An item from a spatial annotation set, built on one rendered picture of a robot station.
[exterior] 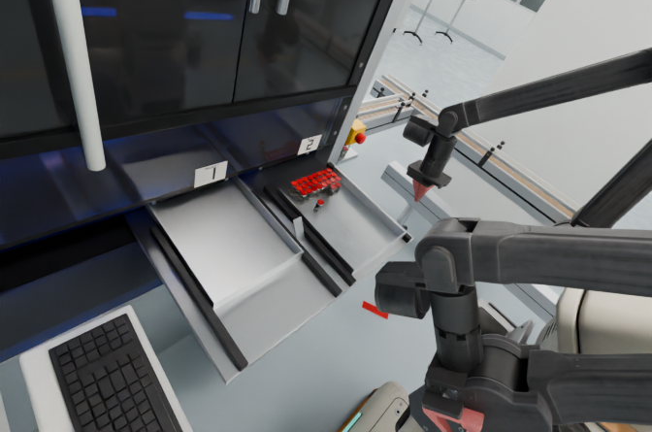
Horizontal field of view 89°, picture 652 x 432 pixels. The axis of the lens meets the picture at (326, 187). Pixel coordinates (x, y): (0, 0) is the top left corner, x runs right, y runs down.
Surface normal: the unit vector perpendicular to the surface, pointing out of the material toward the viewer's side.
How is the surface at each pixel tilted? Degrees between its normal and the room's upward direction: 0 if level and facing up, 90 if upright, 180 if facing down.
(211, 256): 0
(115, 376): 0
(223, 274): 0
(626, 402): 79
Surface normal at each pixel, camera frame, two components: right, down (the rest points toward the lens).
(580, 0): -0.69, 0.30
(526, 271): -0.43, 0.30
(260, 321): 0.30, -0.70
